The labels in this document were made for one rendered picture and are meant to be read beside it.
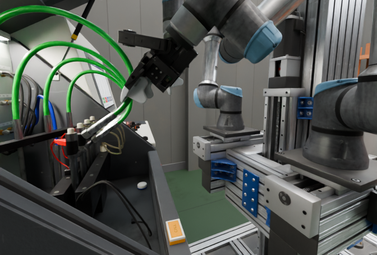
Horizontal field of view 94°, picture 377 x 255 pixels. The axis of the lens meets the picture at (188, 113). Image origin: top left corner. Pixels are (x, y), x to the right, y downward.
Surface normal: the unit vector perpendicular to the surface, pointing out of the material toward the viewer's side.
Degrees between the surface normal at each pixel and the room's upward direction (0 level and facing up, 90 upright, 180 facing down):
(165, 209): 0
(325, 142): 73
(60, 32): 90
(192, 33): 121
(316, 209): 90
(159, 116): 90
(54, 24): 90
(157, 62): 103
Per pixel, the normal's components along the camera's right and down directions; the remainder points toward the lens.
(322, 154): -0.83, -0.24
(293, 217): -0.92, 0.05
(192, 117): 0.40, 0.11
